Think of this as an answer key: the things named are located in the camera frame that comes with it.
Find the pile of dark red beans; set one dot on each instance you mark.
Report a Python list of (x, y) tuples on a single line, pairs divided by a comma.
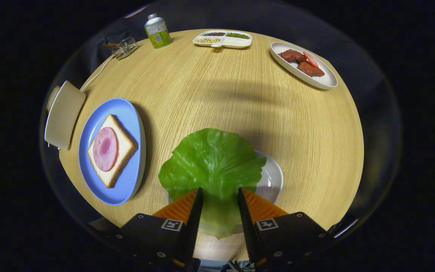
[(214, 34)]

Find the silver bottle with green label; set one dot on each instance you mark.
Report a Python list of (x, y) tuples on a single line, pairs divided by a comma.
[(158, 32)]

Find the green lettuce leaf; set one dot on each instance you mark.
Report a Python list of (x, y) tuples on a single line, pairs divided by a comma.
[(213, 162)]

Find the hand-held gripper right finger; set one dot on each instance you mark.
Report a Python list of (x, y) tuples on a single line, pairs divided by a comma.
[(246, 219)]

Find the pile of green beans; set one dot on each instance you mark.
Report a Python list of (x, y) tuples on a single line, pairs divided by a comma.
[(237, 36)]

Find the white oval plate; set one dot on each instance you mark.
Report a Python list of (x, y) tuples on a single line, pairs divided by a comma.
[(303, 75)]

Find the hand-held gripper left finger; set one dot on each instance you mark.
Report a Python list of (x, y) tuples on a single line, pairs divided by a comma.
[(194, 219)]

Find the square white bread slice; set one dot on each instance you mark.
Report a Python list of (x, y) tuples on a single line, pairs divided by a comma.
[(125, 145)]

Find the pink ham slice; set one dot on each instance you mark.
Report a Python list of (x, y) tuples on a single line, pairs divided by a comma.
[(105, 149)]

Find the pile of yellow soybeans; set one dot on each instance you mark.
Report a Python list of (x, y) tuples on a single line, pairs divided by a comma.
[(208, 40)]

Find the blue plate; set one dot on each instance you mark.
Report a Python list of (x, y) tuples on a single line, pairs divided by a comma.
[(121, 189)]

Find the pink sausage strip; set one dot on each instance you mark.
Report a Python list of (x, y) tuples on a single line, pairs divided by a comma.
[(310, 59)]

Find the cream toaster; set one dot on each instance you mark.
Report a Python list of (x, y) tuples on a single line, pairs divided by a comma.
[(63, 115)]

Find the brown meat slice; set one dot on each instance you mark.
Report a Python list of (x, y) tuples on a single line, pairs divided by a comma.
[(310, 70), (292, 55)]

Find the brown wooden sticks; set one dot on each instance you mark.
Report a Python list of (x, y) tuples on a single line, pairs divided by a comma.
[(108, 44)]

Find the small white plate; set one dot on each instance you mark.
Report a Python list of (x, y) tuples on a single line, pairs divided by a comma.
[(272, 177)]

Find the white divided tray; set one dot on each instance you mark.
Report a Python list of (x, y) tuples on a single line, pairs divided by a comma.
[(222, 41)]

